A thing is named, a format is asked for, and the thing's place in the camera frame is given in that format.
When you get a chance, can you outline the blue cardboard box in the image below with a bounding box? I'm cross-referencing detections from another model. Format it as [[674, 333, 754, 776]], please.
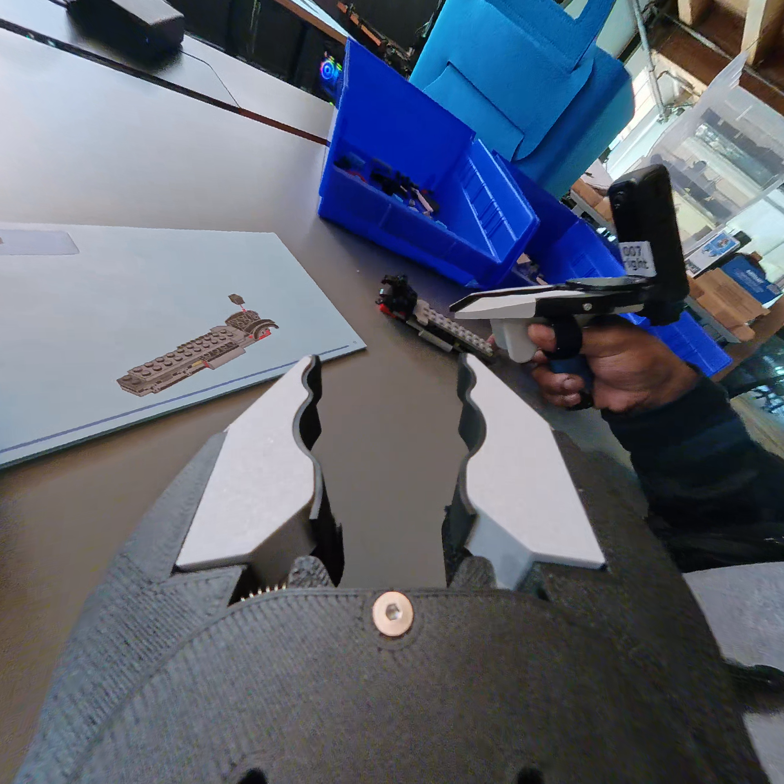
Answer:
[[719, 254, 771, 302]]

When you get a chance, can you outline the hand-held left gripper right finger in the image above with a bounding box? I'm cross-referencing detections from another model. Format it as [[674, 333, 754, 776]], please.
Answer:
[[441, 352, 607, 592]]

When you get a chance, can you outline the person's right forearm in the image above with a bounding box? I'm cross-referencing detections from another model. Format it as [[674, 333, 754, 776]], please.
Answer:
[[600, 367, 784, 572]]

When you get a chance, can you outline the light blue instruction booklet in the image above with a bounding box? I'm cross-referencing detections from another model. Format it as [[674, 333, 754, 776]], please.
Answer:
[[0, 222, 368, 471]]

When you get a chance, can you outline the grey black toy brick model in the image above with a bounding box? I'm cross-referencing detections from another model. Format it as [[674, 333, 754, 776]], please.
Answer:
[[375, 274, 497, 360]]

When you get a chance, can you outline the computer with coloured lights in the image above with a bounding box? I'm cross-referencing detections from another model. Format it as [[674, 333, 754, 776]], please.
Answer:
[[315, 52, 345, 102]]

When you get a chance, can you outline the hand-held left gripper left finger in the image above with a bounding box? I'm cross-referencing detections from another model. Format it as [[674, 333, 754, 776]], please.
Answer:
[[175, 354, 345, 586]]

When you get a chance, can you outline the blue felt bag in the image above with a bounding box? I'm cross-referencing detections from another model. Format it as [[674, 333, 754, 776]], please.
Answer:
[[409, 0, 635, 197]]

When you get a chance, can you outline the stack of clear storage boxes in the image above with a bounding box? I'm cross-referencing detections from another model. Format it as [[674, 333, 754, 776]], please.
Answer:
[[637, 61, 784, 246]]

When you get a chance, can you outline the grey desk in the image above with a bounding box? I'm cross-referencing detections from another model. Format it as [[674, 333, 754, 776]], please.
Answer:
[[0, 0, 650, 592]]

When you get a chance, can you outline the person's right hand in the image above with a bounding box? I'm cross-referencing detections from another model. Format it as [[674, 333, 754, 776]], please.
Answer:
[[527, 317, 703, 414]]

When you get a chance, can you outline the pile of red black bricks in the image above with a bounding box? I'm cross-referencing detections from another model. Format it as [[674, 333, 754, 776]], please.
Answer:
[[334, 153, 442, 218]]

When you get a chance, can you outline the black cube camera device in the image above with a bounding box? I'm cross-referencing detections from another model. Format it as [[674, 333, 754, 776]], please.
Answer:
[[66, 0, 186, 60]]

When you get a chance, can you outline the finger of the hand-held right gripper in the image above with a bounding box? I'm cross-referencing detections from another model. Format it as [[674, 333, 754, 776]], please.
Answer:
[[455, 292, 593, 365], [452, 282, 575, 308]]

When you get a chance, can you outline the printed leaflet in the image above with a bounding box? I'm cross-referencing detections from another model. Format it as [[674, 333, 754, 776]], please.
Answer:
[[686, 229, 742, 276]]

